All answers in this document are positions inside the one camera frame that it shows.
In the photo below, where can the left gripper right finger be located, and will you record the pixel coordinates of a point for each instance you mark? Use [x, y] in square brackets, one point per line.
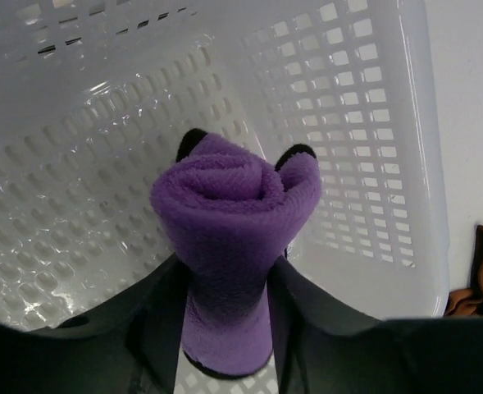
[322, 345]

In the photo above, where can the white perforated plastic basket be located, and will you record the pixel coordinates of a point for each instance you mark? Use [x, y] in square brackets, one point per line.
[96, 95]

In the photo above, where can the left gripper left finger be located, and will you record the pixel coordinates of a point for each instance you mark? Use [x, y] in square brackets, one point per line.
[128, 344]

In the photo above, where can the purple grey microfiber towel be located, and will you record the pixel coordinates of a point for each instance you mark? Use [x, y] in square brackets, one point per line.
[229, 215]

